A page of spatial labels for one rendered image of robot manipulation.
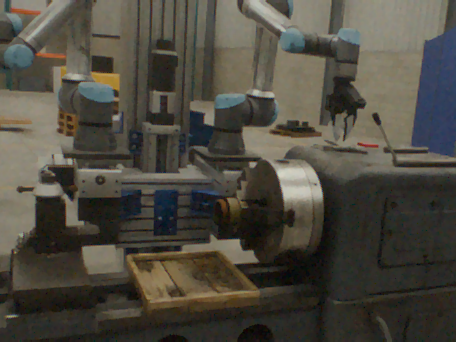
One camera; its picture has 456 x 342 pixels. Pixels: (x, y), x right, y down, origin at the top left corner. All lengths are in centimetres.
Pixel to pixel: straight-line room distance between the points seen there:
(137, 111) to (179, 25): 37
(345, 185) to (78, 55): 112
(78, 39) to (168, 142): 48
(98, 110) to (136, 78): 28
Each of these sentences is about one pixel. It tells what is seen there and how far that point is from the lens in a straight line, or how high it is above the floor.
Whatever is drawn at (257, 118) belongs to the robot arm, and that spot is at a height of 131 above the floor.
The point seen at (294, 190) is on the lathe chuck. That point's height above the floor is 117.
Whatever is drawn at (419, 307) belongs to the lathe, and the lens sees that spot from 179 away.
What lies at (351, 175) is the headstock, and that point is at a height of 123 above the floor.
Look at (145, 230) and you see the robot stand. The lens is 212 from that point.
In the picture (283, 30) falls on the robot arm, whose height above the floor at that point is 163.
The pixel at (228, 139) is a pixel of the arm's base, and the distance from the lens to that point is 212.
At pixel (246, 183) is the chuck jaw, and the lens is 162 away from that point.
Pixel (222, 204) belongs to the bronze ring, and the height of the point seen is 111.
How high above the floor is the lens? 148
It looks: 12 degrees down
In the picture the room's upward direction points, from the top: 5 degrees clockwise
